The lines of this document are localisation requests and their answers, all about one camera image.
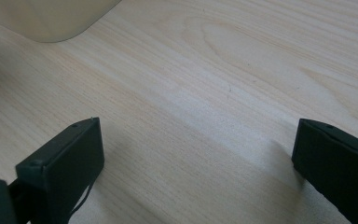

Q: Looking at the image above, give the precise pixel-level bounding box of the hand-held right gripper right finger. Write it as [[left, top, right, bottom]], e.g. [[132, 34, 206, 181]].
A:
[[291, 118, 358, 224]]

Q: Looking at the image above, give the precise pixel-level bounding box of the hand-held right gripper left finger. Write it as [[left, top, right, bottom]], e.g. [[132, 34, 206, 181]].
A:
[[14, 117, 105, 224]]

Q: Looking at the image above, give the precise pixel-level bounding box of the cream rounded tray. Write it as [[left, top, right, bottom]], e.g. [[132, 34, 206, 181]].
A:
[[0, 0, 123, 44]]

